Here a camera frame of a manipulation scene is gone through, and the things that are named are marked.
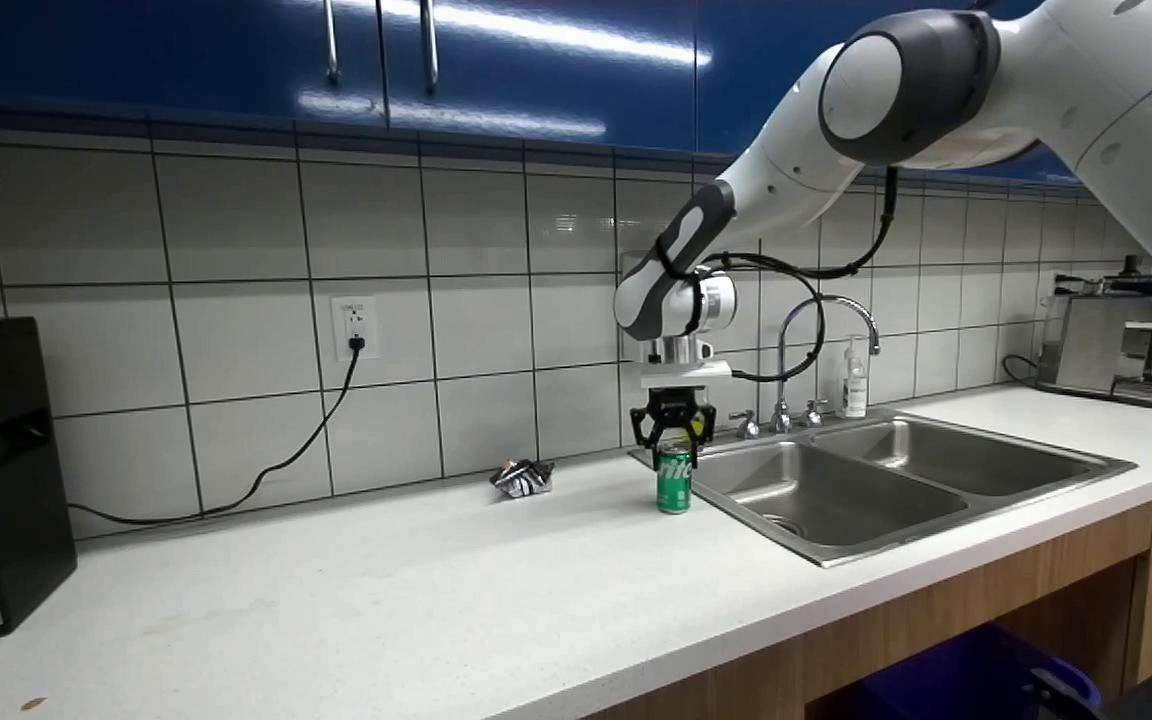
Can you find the blue trash bin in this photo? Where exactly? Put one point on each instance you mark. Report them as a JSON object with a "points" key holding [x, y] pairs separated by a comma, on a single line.
{"points": [[971, 679]]}

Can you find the clear soap pump bottle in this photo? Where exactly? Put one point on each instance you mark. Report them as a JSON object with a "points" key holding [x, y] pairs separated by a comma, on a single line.
{"points": [[852, 387]]}

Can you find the green soda can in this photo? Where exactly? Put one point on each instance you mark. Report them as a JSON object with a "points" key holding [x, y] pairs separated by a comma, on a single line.
{"points": [[672, 480]]}

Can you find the blue upper cabinets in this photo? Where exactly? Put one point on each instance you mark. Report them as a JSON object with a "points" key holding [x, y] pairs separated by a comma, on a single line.
{"points": [[651, 76]]}

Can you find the crumpled snack wrapper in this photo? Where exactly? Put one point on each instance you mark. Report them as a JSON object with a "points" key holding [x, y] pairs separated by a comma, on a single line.
{"points": [[522, 478]]}

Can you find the stainless steel double sink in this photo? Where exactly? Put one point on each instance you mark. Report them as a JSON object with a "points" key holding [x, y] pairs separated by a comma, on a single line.
{"points": [[871, 487]]}

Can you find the white wall outlet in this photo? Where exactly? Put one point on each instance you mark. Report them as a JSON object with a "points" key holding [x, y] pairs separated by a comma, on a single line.
{"points": [[353, 322]]}

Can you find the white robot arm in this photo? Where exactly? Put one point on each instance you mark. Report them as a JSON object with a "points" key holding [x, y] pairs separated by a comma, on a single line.
{"points": [[922, 88]]}

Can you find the silver espresso machine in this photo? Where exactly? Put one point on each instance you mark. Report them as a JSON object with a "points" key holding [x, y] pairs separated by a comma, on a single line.
{"points": [[1097, 335]]}

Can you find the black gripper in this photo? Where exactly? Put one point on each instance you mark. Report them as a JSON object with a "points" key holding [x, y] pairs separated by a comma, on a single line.
{"points": [[672, 411]]}

